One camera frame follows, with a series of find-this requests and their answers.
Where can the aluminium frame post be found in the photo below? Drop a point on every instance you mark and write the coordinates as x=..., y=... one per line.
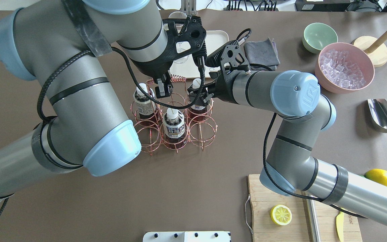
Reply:
x=189, y=7

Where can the steel ice scoop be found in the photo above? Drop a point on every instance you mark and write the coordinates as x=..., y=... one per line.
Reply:
x=378, y=110

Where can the copper wire bottle basket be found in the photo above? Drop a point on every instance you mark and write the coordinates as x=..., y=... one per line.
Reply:
x=151, y=131

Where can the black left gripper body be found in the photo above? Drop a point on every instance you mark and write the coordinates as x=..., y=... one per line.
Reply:
x=151, y=68

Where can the tea bottle white cap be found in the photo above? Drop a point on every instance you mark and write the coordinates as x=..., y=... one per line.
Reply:
x=146, y=108
x=174, y=128
x=199, y=108

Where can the green bowl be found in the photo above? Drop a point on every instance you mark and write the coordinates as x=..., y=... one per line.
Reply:
x=317, y=36

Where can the half lemon slice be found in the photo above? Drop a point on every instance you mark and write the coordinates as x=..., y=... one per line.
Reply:
x=281, y=215

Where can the yellow lemon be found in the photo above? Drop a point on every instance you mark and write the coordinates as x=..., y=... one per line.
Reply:
x=377, y=175

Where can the cream rabbit tray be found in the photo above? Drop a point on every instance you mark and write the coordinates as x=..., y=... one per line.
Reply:
x=214, y=40

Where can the wooden cup tree stand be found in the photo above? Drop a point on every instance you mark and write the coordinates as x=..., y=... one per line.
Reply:
x=374, y=47

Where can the clear ice cubes pile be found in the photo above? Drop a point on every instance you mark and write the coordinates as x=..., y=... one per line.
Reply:
x=339, y=70

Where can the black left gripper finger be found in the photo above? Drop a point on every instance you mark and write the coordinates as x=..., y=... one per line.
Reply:
x=164, y=87

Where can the pink bowl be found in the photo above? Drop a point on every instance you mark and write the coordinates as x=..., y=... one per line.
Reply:
x=357, y=56

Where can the steel muddler black tip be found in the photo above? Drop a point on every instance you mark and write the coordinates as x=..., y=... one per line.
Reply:
x=312, y=221

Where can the bamboo cutting board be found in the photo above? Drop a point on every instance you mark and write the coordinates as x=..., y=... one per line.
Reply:
x=262, y=200

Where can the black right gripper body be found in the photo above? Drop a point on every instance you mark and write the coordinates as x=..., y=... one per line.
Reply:
x=222, y=90

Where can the yellow plastic knife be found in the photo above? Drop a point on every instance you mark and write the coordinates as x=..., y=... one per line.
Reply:
x=339, y=226

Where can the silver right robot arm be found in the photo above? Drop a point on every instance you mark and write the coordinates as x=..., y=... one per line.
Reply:
x=295, y=96

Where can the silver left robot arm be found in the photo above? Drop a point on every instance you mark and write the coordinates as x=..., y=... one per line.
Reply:
x=58, y=42

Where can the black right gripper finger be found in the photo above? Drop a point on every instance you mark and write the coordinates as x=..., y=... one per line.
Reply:
x=206, y=90
x=205, y=98

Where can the grey folded cloth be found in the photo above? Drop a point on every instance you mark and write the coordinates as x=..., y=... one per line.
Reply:
x=262, y=55

